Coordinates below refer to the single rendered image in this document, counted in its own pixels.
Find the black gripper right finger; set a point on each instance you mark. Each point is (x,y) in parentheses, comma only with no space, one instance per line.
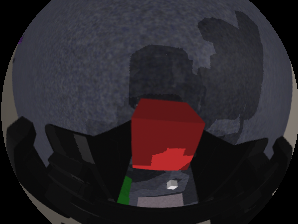
(216,160)

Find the green block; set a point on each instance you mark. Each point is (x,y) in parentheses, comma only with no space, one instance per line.
(123,200)
(126,187)

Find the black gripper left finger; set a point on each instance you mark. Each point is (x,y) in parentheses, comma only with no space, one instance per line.
(107,154)

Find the red block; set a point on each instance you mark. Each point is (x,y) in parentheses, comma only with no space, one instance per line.
(165,135)

